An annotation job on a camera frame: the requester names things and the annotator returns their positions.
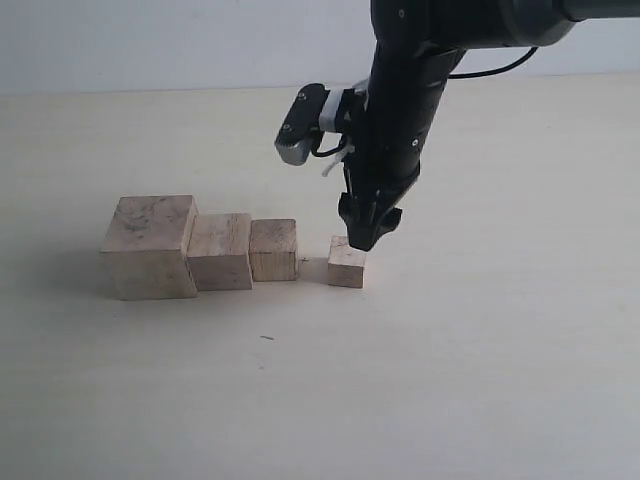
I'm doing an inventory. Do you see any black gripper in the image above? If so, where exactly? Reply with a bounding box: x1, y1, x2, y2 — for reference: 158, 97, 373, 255
338, 1, 464, 251

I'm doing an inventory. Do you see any third largest wooden cube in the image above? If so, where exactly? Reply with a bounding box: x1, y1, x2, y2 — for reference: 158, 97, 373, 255
249, 219, 298, 282

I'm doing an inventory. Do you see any second largest wooden cube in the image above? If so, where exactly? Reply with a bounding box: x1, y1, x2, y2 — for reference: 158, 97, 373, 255
187, 213, 253, 291

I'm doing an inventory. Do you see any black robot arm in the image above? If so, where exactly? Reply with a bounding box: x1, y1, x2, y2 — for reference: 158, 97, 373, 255
338, 0, 639, 252

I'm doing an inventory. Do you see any smallest wooden cube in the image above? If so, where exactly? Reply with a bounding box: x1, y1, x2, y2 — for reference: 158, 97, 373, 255
327, 236, 366, 289

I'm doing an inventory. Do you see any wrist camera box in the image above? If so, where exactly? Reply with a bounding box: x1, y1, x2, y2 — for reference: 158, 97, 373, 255
274, 83, 329, 166

